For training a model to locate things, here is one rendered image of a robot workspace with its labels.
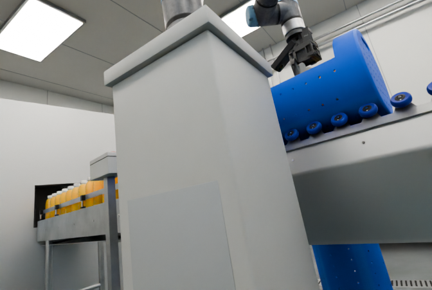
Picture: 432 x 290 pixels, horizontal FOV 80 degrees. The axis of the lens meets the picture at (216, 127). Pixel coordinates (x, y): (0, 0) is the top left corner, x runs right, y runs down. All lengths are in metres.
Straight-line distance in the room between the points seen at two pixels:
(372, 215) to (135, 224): 0.58
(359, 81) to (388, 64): 3.75
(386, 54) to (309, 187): 3.90
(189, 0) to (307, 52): 0.41
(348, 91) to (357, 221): 0.35
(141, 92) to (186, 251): 0.33
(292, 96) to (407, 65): 3.75
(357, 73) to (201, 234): 0.57
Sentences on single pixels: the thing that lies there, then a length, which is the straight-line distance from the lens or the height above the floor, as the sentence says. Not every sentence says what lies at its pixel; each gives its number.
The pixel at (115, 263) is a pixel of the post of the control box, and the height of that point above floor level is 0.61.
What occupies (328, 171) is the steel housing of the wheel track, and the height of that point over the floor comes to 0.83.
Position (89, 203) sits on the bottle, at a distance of 1.86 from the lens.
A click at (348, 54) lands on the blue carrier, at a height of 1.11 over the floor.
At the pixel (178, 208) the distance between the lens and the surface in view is 0.48.
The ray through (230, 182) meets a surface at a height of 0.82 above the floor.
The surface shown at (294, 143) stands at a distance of 0.84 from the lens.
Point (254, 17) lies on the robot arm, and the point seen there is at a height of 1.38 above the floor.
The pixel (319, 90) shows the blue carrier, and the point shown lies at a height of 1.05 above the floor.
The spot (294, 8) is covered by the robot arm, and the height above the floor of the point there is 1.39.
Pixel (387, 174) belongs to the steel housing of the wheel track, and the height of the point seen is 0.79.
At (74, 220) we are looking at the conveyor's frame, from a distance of 1.97.
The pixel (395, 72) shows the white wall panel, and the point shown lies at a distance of 4.49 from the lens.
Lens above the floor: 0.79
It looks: 16 degrees up
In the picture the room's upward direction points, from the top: 10 degrees counter-clockwise
